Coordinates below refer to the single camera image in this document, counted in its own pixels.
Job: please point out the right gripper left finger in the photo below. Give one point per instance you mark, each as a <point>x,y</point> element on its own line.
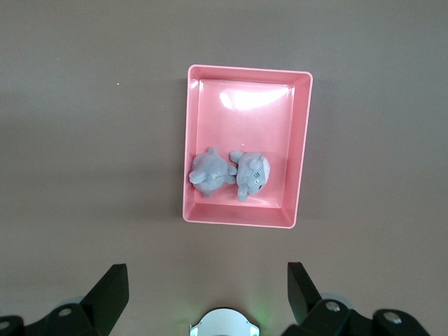
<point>101,308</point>

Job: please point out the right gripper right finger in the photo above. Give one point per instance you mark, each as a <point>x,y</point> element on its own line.
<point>308,311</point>

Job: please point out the grey plush toy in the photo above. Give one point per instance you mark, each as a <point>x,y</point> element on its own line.
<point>210,171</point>
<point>250,173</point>

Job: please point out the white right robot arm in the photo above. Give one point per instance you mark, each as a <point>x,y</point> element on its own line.
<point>224,323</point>

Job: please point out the pink plastic box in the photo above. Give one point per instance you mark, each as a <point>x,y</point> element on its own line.
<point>245,122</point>

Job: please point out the brown table cover sheet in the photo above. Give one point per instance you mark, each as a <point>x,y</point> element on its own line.
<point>87,140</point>

